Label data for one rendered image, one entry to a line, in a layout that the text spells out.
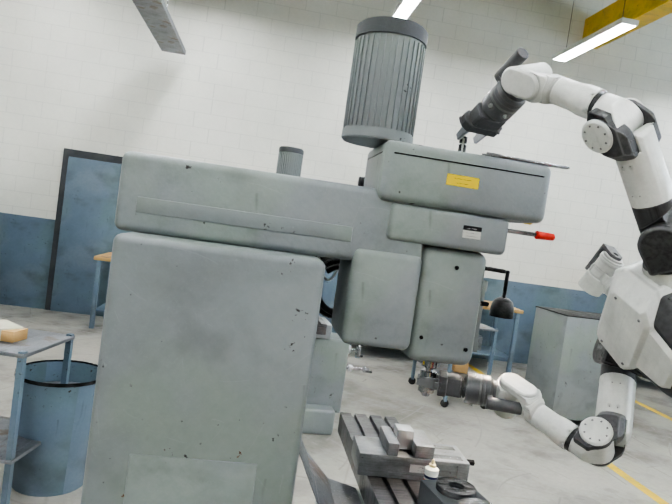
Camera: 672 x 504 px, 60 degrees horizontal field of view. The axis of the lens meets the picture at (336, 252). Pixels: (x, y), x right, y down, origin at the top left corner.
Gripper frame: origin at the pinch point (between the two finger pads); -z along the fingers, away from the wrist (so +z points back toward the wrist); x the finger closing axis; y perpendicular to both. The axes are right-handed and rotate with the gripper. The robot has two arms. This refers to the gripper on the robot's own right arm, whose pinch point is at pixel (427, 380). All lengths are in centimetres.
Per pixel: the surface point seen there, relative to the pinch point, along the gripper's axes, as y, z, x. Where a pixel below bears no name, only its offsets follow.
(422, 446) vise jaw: 22.6, 1.4, -8.6
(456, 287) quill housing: -28.8, 4.2, 9.2
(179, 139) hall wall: -130, -367, -562
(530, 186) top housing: -58, 20, 7
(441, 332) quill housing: -16.1, 1.9, 10.0
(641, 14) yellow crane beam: -350, 199, -608
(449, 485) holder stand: 14.4, 8.0, 36.2
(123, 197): -41, -80, 38
